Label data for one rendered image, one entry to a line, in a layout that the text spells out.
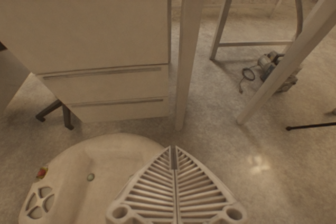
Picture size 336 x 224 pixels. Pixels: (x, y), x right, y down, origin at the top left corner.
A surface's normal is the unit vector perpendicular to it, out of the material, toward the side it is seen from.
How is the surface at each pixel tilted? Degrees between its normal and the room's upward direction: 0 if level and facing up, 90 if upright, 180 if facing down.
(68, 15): 90
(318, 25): 90
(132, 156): 68
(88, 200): 0
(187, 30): 90
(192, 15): 90
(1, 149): 0
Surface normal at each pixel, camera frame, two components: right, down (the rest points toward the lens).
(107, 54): 0.09, 0.83
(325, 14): -1.00, 0.08
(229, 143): -0.01, -0.55
